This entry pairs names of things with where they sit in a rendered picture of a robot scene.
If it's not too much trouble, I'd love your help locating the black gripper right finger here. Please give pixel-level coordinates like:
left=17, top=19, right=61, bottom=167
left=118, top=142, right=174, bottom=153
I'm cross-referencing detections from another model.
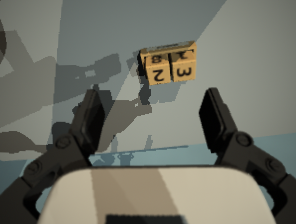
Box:
left=199, top=88, right=296, bottom=224

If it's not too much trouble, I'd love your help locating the tan cube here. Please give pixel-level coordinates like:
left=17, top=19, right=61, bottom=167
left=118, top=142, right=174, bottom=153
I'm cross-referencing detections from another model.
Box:
left=169, top=50, right=196, bottom=82
left=145, top=53, right=171, bottom=85

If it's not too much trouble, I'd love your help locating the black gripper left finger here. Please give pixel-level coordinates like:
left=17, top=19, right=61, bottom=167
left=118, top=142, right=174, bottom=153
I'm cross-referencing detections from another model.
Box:
left=0, top=90, right=105, bottom=224

